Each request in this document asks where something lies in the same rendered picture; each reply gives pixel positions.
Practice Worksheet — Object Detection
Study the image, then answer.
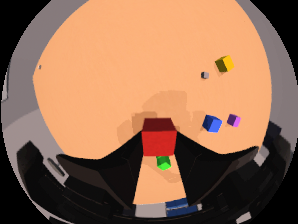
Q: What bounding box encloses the red block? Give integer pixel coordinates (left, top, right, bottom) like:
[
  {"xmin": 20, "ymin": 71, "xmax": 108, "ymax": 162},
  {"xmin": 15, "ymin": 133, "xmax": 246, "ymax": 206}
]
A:
[{"xmin": 141, "ymin": 117, "xmax": 177, "ymax": 157}]

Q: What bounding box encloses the yellow block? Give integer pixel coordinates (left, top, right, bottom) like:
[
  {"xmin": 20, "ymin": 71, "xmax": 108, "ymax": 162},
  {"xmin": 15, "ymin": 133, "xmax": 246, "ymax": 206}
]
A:
[{"xmin": 216, "ymin": 55, "xmax": 234, "ymax": 72}]

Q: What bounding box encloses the small purple block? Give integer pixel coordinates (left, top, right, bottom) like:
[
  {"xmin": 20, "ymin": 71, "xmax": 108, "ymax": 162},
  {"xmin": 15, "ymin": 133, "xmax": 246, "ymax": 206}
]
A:
[{"xmin": 226, "ymin": 113, "xmax": 241, "ymax": 128}]

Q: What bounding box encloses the blue cube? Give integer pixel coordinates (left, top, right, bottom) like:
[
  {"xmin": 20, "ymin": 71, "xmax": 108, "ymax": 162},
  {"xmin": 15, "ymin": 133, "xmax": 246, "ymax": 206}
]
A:
[{"xmin": 202, "ymin": 115, "xmax": 222, "ymax": 133}]

